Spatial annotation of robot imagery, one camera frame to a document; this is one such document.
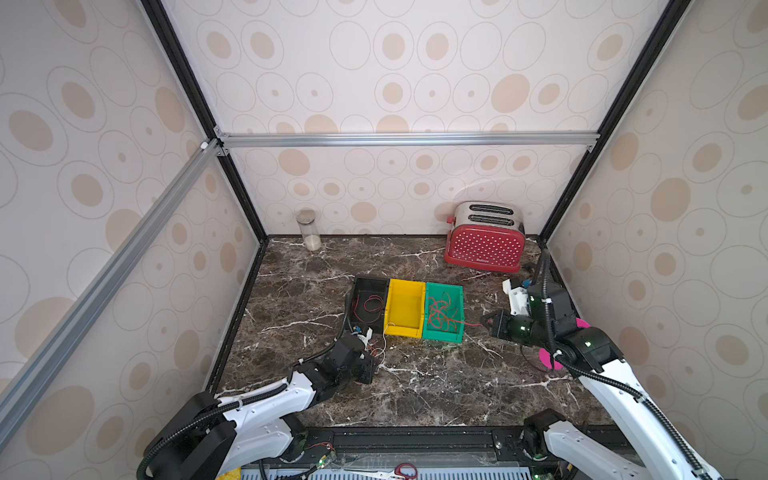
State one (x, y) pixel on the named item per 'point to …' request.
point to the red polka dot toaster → (487, 235)
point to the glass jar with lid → (306, 220)
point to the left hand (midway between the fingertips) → (383, 362)
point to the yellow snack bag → (234, 474)
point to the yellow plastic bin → (405, 308)
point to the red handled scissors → (396, 472)
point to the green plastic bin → (455, 296)
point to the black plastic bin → (367, 286)
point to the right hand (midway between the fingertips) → (491, 317)
